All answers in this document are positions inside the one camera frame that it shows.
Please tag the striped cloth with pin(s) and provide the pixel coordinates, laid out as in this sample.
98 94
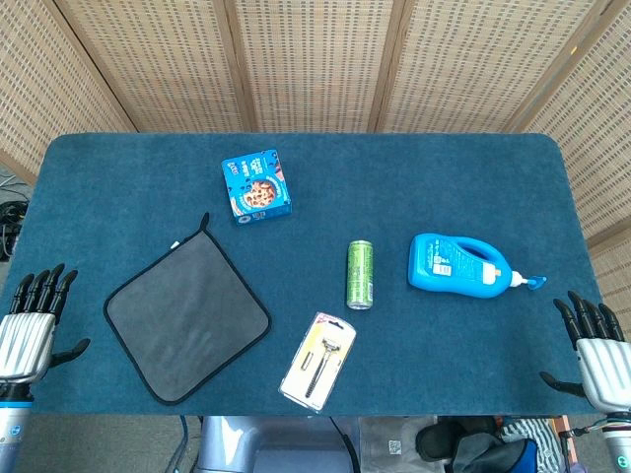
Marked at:
537 433

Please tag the blue cookie box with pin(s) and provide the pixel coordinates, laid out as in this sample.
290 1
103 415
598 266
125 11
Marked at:
256 187

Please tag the black blue bag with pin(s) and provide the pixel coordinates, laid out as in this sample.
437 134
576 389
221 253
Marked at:
498 458

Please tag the woven bamboo folding screen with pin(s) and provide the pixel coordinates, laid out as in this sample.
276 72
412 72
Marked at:
315 59

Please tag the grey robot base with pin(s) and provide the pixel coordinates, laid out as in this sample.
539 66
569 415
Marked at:
276 443

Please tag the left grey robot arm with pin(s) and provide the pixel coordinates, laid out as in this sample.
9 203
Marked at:
12 424

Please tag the green drink can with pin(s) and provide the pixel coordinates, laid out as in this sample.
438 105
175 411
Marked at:
360 273

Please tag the blue detergent bottle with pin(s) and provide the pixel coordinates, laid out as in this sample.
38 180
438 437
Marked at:
448 266

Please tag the blue felt table cover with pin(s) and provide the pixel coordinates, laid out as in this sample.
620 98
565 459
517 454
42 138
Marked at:
394 187

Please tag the grey cloth black trim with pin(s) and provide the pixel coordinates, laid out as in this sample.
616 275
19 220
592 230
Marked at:
189 310

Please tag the translucent box with code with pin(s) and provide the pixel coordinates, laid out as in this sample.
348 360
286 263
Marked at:
389 446

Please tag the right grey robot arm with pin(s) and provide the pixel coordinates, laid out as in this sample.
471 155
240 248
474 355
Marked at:
618 441

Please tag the razor blister pack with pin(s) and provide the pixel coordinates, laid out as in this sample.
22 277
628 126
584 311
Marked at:
318 362

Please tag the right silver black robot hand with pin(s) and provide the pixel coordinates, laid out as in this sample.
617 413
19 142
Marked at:
604 367

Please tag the black shoe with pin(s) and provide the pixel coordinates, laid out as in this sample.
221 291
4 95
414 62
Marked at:
439 438

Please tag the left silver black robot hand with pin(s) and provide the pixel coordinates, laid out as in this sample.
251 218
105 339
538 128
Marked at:
27 340

